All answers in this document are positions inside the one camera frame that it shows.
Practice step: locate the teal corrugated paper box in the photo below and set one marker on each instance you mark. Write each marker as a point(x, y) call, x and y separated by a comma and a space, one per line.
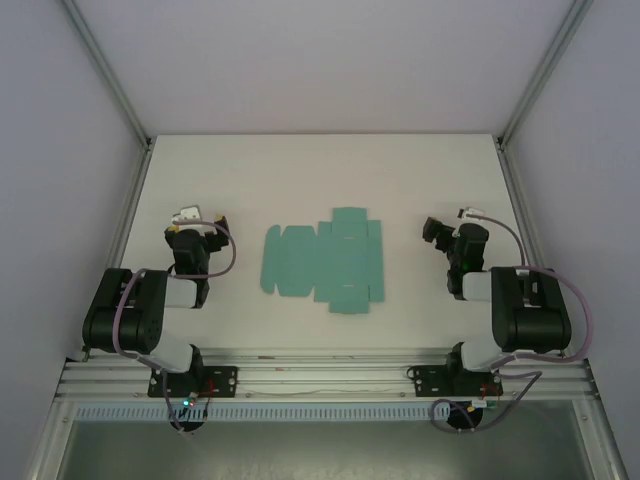
point(340, 265)

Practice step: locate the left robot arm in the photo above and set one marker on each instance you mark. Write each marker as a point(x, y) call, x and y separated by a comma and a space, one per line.
point(140, 320)

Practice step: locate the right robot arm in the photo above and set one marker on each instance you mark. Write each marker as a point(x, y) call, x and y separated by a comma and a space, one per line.
point(530, 320)

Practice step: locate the small board with LEDs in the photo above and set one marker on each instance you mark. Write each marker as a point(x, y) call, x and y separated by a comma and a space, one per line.
point(189, 401)

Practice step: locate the green and yellow connector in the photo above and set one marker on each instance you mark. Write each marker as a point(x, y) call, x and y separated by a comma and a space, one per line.
point(482, 404)

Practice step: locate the grey metal sheet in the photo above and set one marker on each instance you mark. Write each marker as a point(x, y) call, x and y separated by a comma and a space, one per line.
point(320, 450)

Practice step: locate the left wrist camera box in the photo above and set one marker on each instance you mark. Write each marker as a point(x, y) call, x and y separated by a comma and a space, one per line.
point(187, 214)

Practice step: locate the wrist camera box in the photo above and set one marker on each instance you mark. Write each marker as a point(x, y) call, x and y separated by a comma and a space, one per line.
point(471, 213)
point(187, 214)

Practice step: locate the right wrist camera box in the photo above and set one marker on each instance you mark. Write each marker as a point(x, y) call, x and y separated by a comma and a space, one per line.
point(471, 213)

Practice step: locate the aluminium table side rail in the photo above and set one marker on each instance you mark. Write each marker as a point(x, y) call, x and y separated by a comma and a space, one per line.
point(520, 200)
point(127, 215)

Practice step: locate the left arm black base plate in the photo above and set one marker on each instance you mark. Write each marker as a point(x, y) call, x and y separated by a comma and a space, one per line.
point(225, 382)

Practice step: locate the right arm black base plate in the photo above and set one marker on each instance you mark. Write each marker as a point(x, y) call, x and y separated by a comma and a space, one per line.
point(425, 382)

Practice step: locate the aluminium frame post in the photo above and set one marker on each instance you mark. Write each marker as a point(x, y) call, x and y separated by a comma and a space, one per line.
point(545, 70)
point(107, 70)

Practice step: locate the aluminium mounting rail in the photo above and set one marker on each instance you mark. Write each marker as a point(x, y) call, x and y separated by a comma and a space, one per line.
point(325, 375)

